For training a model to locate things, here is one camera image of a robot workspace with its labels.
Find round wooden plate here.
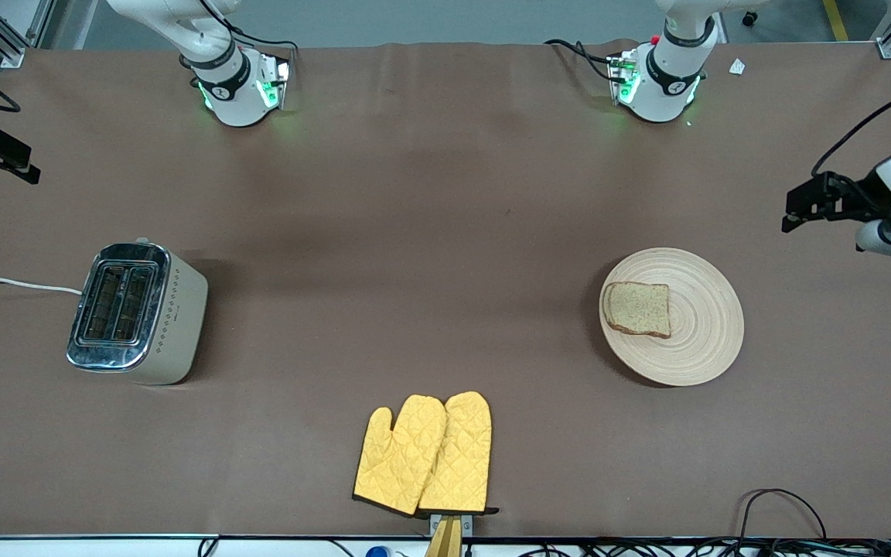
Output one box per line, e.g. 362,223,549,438
599,248,745,388

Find slice of toast bread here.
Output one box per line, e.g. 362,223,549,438
604,282,672,339

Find beige chrome two-slot toaster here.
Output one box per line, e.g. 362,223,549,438
67,238,209,385

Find brown table cover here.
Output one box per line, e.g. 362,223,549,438
0,39,891,538

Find yellow quilted oven mitt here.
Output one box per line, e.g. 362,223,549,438
353,395,447,517
418,391,499,515

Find yellow wooden stick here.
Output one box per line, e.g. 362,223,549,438
424,517,463,557

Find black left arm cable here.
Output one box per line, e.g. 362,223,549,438
811,91,891,180

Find white toaster power cord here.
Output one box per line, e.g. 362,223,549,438
0,277,84,296

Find black right base cable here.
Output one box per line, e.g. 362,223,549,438
198,0,303,55

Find black base cable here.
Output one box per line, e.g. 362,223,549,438
198,0,303,55
544,39,618,82

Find black looped cable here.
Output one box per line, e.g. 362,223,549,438
738,488,828,541

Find black left base cable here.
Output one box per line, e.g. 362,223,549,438
544,39,618,82

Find black cable bundle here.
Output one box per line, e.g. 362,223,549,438
523,538,891,557

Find metal clamp bracket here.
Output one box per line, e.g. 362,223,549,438
429,513,473,538

